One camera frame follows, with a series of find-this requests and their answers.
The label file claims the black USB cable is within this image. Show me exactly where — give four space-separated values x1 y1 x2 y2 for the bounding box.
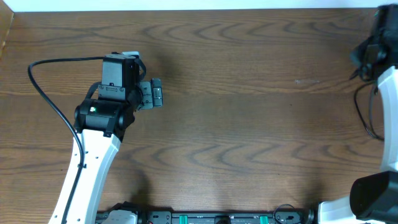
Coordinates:
353 80 385 141

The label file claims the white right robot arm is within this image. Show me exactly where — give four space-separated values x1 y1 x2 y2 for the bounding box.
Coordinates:
316 4 397 223

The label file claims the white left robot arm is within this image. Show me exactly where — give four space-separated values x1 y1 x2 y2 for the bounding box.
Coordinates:
50 52 163 223

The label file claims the black left camera cable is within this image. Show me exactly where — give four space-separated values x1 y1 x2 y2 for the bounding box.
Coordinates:
27 56 105 224

